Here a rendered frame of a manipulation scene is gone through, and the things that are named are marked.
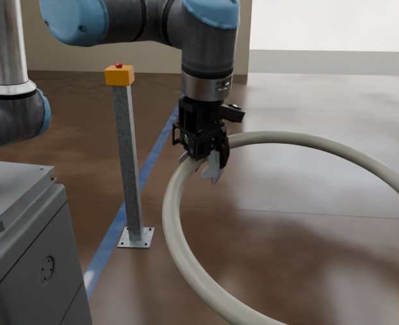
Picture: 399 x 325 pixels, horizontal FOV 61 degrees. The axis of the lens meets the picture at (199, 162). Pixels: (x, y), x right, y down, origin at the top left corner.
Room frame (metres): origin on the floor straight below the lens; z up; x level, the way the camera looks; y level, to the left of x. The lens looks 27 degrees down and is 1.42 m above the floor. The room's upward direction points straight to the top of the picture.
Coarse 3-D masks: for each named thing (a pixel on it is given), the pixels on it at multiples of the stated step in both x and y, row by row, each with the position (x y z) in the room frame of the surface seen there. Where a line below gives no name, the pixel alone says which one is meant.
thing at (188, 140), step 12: (180, 108) 0.60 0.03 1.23; (192, 108) 0.57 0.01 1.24; (204, 108) 0.60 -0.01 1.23; (180, 120) 0.60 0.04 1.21; (192, 120) 0.60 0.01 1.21; (204, 120) 0.61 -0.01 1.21; (216, 120) 0.63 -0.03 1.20; (180, 132) 0.63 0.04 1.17; (192, 132) 0.60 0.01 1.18; (204, 132) 0.59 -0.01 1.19; (216, 132) 0.60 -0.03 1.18; (192, 144) 0.58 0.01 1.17; (204, 144) 0.59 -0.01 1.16; (216, 144) 0.62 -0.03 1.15; (192, 156) 0.59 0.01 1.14; (204, 156) 0.59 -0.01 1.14
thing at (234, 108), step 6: (216, 108) 0.61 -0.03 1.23; (222, 108) 0.62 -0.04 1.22; (228, 108) 0.64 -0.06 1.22; (234, 108) 0.67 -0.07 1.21; (240, 108) 0.69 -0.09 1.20; (216, 114) 0.61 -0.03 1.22; (222, 114) 0.63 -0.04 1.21; (228, 114) 0.64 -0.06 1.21; (234, 114) 0.66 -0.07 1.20; (240, 114) 0.68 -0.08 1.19; (228, 120) 0.68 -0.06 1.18; (234, 120) 0.66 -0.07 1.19; (240, 120) 0.68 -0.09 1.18
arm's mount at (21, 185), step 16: (0, 176) 0.92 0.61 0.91; (16, 176) 0.93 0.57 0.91; (32, 176) 0.93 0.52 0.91; (48, 176) 0.96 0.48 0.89; (0, 192) 0.83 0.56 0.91; (16, 192) 0.83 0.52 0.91; (32, 192) 0.87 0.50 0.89; (0, 208) 0.75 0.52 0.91; (16, 208) 0.79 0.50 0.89; (0, 224) 0.72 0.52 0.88; (0, 240) 0.69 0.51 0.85
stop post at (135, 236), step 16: (112, 80) 1.70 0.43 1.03; (128, 80) 1.69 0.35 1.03; (112, 96) 1.72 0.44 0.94; (128, 96) 1.73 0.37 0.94; (128, 112) 1.71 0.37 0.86; (128, 128) 1.71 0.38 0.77; (128, 144) 1.71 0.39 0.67; (128, 160) 1.71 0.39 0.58; (128, 176) 1.71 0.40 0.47; (128, 192) 1.72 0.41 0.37; (128, 208) 1.72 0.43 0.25; (128, 224) 1.72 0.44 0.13; (128, 240) 1.72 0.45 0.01; (144, 240) 1.72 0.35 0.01
